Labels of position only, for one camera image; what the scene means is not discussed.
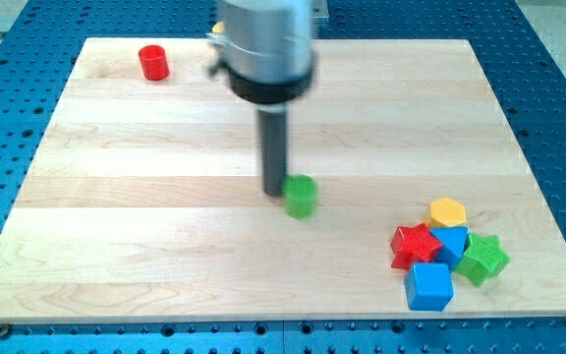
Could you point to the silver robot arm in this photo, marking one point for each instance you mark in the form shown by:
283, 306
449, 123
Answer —
265, 47

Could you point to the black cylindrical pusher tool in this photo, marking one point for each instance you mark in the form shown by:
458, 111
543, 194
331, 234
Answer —
272, 129

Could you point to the wooden board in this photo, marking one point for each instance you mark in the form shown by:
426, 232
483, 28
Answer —
143, 203

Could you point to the green cylinder block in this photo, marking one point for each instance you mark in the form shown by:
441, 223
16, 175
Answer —
300, 196

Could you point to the red star block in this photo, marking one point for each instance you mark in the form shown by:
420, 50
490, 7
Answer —
411, 245

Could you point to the blue cube block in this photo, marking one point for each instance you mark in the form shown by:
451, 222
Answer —
428, 287

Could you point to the yellow hexagon block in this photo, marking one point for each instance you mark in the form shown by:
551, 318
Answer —
445, 212

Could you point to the green star block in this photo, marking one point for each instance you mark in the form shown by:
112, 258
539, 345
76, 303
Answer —
482, 259

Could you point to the red cylinder block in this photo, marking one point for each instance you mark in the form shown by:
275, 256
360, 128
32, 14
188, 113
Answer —
154, 63

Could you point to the yellow block behind arm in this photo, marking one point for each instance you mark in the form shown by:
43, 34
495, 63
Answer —
218, 28

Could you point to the blue triangle block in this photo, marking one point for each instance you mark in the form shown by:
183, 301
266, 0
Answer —
453, 240

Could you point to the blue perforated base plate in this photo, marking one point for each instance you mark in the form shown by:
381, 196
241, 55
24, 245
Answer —
42, 46

